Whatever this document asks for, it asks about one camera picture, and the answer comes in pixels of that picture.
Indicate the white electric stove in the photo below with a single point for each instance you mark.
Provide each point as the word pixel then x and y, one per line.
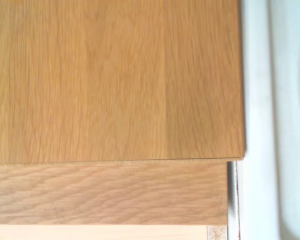
pixel 270 125

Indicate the large wooden cutting board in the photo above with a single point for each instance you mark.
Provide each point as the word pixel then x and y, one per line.
pixel 102 75

